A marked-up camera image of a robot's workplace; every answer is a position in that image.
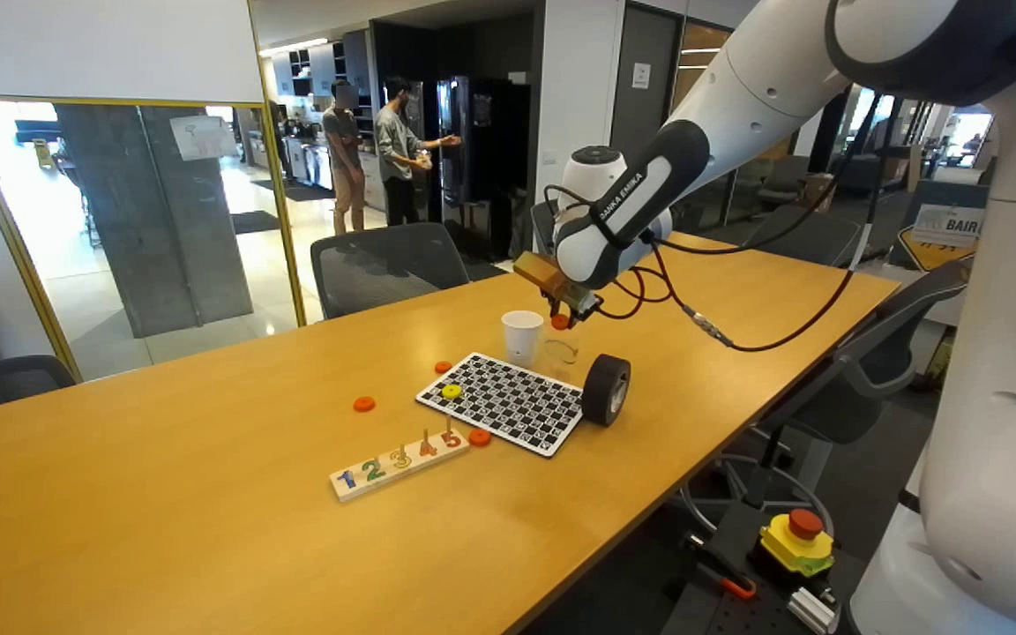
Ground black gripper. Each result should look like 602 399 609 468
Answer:
542 277 606 326

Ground transparent plastic cup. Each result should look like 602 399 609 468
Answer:
538 337 584 372

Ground white paper cup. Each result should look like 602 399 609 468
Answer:
497 306 545 367

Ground black tape roll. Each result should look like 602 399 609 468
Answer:
577 352 633 431

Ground black white marker calibration board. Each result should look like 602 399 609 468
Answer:
412 349 592 464

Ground dark grey office chair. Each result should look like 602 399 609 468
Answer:
0 352 77 419
305 222 471 320
751 259 971 452

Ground wooden number peg board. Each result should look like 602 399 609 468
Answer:
328 419 471 504

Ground person in dark trousers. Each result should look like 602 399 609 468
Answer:
372 75 466 229

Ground person grey shirt khaki trousers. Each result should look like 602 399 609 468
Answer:
319 79 372 236

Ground yellow red emergency stop button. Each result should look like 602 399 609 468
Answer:
759 504 840 583

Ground white yellow sign board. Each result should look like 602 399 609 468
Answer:
896 206 989 277

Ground small white box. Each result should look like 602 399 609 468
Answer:
785 583 843 635

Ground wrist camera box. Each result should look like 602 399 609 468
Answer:
513 252 570 296

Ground red handled tool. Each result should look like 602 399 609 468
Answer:
690 563 760 608

